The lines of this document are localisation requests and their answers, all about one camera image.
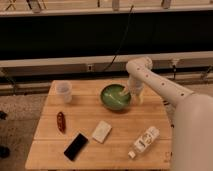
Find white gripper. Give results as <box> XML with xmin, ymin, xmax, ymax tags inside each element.
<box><xmin>119</xmin><ymin>76</ymin><xmax>144</xmax><ymax>104</ymax></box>

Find green ceramic bowl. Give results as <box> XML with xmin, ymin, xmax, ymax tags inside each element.
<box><xmin>100</xmin><ymin>84</ymin><xmax>131</xmax><ymax>111</ymax></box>

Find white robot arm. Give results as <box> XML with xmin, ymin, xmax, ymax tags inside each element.
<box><xmin>126</xmin><ymin>57</ymin><xmax>213</xmax><ymax>171</ymax></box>

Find clear plastic bottle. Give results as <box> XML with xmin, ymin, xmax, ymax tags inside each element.
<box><xmin>128</xmin><ymin>126</ymin><xmax>160</xmax><ymax>159</ymax></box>

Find wooden table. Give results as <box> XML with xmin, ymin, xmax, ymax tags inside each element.
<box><xmin>25</xmin><ymin>79</ymin><xmax>172</xmax><ymax>171</ymax></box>

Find clear plastic cup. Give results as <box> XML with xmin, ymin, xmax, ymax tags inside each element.
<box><xmin>55</xmin><ymin>81</ymin><xmax>72</xmax><ymax>103</ymax></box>

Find black smartphone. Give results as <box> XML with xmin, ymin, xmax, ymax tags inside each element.
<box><xmin>64</xmin><ymin>133</ymin><xmax>88</xmax><ymax>161</ymax></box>

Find black hanging cable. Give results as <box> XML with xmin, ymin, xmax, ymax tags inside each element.
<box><xmin>101</xmin><ymin>3</ymin><xmax>135</xmax><ymax>72</ymax></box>

